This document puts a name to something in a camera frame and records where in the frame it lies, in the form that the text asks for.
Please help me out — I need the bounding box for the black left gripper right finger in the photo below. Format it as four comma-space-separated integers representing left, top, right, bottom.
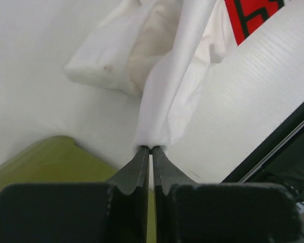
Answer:
151, 147, 302, 242

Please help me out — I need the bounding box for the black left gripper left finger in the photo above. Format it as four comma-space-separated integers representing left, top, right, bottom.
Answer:
0, 146, 149, 242

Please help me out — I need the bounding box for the white t shirt red print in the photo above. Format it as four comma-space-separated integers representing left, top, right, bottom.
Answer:
64, 1, 287, 148

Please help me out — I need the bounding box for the olive green plastic basket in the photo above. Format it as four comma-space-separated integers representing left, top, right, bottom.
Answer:
0, 135, 155, 243

